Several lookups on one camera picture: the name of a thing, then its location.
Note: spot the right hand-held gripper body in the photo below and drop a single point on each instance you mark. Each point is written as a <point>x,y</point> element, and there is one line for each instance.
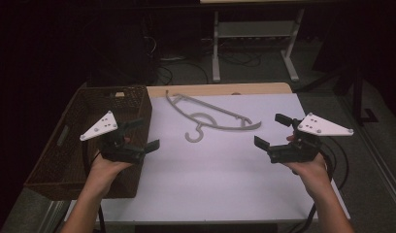
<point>299,152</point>

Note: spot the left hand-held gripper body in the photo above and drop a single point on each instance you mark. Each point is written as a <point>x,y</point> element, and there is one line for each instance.
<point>116,151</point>

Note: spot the person's left hand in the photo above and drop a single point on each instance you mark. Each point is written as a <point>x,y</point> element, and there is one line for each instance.
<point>104,173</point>

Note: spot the black metal stand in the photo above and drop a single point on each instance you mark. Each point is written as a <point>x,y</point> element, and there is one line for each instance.
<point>357,97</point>

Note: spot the person's right hand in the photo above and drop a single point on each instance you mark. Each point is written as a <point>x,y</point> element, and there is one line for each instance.
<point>312,176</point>

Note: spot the white table mat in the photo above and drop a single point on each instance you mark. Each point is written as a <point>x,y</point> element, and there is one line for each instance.
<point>218,181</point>

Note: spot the grey plastic clothes hanger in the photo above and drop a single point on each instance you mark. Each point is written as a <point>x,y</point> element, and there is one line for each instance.
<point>199,121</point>

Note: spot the brown wicker basket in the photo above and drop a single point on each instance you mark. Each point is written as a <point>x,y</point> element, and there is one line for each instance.
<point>66,161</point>

